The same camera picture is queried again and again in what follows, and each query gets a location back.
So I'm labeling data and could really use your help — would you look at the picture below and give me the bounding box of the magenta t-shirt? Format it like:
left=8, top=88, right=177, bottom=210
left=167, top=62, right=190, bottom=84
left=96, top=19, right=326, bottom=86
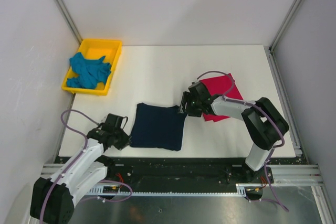
left=201, top=73, right=243, bottom=123

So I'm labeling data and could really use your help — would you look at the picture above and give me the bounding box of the navy blue t-shirt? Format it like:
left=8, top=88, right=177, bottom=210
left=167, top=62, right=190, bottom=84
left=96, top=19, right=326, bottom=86
left=130, top=103, right=187, bottom=151

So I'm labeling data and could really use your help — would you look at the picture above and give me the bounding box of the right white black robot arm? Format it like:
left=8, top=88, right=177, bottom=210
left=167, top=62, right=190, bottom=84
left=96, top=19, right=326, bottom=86
left=180, top=82, right=289, bottom=183

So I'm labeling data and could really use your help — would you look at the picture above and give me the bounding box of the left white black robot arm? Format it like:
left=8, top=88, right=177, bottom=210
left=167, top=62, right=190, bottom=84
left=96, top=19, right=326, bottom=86
left=30, top=114, right=130, bottom=223

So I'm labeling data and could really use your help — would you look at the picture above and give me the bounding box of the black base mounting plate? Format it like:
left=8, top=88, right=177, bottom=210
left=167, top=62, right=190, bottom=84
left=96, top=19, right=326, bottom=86
left=85, top=157, right=275, bottom=185

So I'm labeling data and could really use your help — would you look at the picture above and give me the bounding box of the teal crumpled t-shirt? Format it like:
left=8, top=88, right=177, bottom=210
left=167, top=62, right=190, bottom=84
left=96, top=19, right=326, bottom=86
left=66, top=52, right=112, bottom=89

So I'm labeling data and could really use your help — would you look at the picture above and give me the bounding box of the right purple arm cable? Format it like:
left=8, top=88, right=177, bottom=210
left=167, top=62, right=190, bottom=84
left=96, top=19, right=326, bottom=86
left=194, top=70, right=289, bottom=213

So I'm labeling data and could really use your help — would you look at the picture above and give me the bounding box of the slotted grey cable duct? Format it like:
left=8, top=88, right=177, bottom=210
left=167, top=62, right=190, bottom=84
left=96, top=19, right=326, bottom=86
left=86, top=184, right=262, bottom=197

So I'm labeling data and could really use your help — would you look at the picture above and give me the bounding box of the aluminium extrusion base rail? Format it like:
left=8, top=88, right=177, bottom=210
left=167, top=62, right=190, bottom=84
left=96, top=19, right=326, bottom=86
left=269, top=165, right=323, bottom=186

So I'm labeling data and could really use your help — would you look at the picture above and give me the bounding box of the right aluminium frame post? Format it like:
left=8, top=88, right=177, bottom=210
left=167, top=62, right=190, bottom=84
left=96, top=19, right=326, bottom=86
left=268, top=0, right=305, bottom=52

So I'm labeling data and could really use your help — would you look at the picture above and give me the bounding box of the aluminium frame post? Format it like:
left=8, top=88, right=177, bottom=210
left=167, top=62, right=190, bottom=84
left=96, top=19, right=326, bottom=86
left=268, top=0, right=305, bottom=52
left=54, top=0, right=83, bottom=45

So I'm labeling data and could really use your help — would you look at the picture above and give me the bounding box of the left aluminium frame post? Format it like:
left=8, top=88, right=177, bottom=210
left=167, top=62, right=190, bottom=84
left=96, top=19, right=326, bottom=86
left=54, top=0, right=83, bottom=45

